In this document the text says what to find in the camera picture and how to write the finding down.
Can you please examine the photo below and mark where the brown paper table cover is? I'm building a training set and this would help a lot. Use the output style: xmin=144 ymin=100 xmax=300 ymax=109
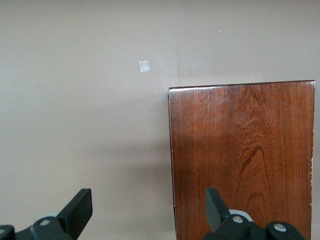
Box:
xmin=0 ymin=0 xmax=320 ymax=240

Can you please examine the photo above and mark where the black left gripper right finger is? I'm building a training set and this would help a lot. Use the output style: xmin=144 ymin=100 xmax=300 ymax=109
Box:
xmin=201 ymin=187 xmax=307 ymax=240

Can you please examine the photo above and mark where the dark brown wooden cabinet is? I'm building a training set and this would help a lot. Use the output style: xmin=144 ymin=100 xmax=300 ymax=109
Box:
xmin=166 ymin=79 xmax=317 ymax=240

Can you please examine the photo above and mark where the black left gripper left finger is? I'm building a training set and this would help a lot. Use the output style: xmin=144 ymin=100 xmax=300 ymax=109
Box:
xmin=0 ymin=188 xmax=94 ymax=240

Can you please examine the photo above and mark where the small clear tape patch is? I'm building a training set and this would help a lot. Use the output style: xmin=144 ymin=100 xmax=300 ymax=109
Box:
xmin=138 ymin=60 xmax=151 ymax=74

